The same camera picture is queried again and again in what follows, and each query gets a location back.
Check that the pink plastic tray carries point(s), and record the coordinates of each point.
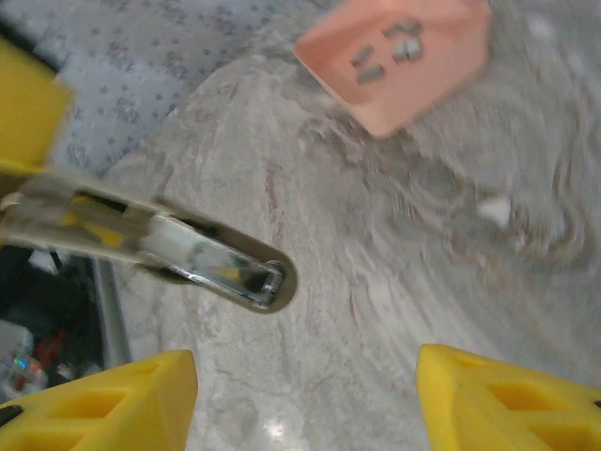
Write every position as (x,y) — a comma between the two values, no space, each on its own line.
(338,70)

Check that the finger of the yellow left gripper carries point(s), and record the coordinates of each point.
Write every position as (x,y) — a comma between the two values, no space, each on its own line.
(28,108)

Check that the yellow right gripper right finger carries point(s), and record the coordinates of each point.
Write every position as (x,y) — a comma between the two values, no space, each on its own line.
(516,413)

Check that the silver staple strip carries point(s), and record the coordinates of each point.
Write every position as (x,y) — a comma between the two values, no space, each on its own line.
(371,73)
(362,58)
(407,49)

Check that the wide aluminium base rail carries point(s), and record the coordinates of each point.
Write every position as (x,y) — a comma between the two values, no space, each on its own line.
(110,310)

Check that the small white scrap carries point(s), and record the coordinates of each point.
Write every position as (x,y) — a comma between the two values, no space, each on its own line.
(495,209)

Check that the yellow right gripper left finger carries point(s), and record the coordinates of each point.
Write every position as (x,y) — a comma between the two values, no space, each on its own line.
(94,413)

